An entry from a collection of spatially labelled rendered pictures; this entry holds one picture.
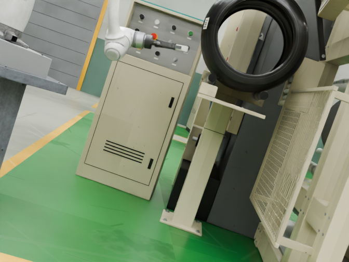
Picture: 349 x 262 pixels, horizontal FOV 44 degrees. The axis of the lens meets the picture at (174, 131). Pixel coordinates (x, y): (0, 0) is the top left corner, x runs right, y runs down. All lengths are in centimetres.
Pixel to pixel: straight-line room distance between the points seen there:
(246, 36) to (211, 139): 65
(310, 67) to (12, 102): 163
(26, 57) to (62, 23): 958
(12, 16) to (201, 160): 138
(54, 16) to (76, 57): 112
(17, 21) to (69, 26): 944
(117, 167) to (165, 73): 73
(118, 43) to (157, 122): 90
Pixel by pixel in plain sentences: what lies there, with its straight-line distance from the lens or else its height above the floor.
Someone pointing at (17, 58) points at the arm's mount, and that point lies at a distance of 183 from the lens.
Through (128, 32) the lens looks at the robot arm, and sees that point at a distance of 239.
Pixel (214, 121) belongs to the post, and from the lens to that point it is 265.
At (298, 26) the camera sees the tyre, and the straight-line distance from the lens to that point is 235.
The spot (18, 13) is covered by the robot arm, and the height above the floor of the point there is 86.
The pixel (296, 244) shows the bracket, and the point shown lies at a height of 34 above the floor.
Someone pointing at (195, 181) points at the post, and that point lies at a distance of 269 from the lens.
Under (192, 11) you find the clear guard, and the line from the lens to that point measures 305.
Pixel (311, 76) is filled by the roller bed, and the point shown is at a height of 111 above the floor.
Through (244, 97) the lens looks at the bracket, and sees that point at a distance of 263.
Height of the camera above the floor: 77
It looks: 5 degrees down
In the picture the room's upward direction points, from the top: 19 degrees clockwise
